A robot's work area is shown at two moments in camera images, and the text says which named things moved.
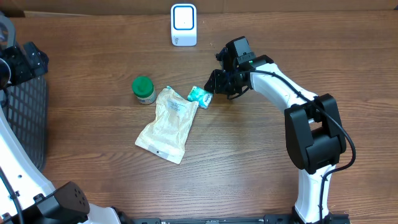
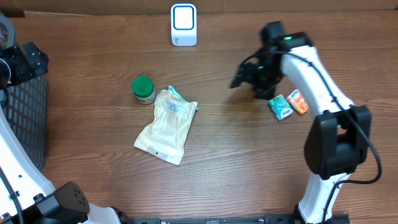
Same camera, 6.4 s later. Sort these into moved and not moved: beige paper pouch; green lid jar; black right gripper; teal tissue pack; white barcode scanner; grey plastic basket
Moved: black right gripper; teal tissue pack
Not moved: grey plastic basket; green lid jar; white barcode scanner; beige paper pouch
